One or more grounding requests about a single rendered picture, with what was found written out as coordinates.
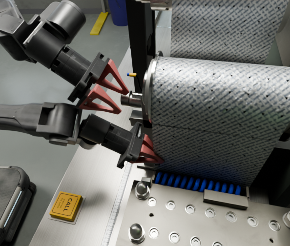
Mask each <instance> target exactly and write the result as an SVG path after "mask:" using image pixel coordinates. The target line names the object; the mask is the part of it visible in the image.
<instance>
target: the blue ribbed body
mask: <svg viewBox="0 0 290 246"><path fill-rule="evenodd" d="M159 181H160V184H161V185H165V183H166V186H171V184H172V186H173V187H178V185H179V188H182V189H184V187H185V189H188V190H190V189H191V190H193V191H197V190H198V192H204V190H205V189H208V190H213V191H219V192H224V193H229V194H235V195H240V196H245V194H246V193H245V191H243V190H241V186H240V185H238V186H237V187H236V189H234V185H233V184H230V185H229V188H228V186H227V183H223V186H222V187H221V183H220V182H217V183H216V185H214V181H210V182H209V184H207V180H206V179H204V180H203V182H202V183H201V179H199V178H198V179H197V180H196V182H195V180H194V178H193V177H191V178H190V179H189V180H188V177H187V176H184V177H183V179H182V176H181V175H178V176H177V178H176V176H175V174H171V176H170V175H169V174H168V173H165V174H163V172H159V173H158V175H156V176H155V184H158V183H159Z"/></svg>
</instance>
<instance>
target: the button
mask: <svg viewBox="0 0 290 246"><path fill-rule="evenodd" d="M82 201H83V198H82V196H81V195H77V194H72V193H67V192H62V191H60V192H59V194H58V196H57V198H56V200H55V202H54V204H53V206H52V208H51V210H50V212H49V214H50V215H51V217H55V218H59V219H63V220H68V221H72V222H73V221H74V220H75V217H76V215H77V213H78V210H79V208H80V205H81V203H82Z"/></svg>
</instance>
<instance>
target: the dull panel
mask: <svg viewBox="0 0 290 246"><path fill-rule="evenodd" d="M264 65H274V66H283V64H282V60H281V57H280V53H279V50H278V46H277V43H276V39H275V38H274V41H273V43H272V46H271V48H270V51H269V54H268V56H267V59H266V61H265V64H264ZM267 189H268V197H269V204H270V205H275V206H281V207H287V206H288V205H289V204H290V158H289V159H288V160H287V162H286V163H285V164H284V166H283V167H282V168H281V170H280V171H279V172H278V174H277V175H276V176H275V178H274V179H273V180H272V182H271V183H270V184H269V186H268V187H267Z"/></svg>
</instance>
